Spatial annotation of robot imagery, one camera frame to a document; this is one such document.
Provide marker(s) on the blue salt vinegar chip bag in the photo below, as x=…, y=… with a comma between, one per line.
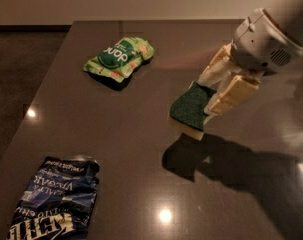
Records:
x=58, y=202

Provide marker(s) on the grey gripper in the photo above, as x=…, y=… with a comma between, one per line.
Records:
x=261, y=44

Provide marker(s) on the green snack packet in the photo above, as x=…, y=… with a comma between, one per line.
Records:
x=119, y=61

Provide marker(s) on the green and yellow sponge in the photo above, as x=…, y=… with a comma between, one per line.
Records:
x=187, y=111

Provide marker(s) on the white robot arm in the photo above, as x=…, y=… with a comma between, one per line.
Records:
x=288, y=16

